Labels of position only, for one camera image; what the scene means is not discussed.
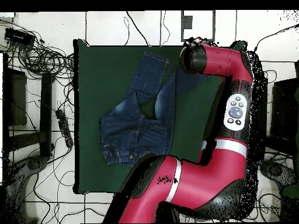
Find black power strip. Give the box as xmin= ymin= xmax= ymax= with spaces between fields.
xmin=55 ymin=108 xmax=75 ymax=148

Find black cable tangle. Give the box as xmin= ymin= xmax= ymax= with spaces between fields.
xmin=0 ymin=18 xmax=75 ymax=81

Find black metal frame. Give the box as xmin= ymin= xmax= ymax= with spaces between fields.
xmin=2 ymin=52 xmax=56 ymax=164
xmin=266 ymin=59 xmax=299 ymax=162

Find blue denim jeans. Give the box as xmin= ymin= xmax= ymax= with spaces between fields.
xmin=99 ymin=50 xmax=211 ymax=167

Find dark green table cloth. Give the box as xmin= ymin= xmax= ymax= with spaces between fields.
xmin=72 ymin=39 xmax=248 ymax=194

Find black flat device box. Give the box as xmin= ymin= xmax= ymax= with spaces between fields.
xmin=4 ymin=27 xmax=36 ymax=47

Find grey square frame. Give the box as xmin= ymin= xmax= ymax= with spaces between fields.
xmin=180 ymin=10 xmax=216 ymax=43

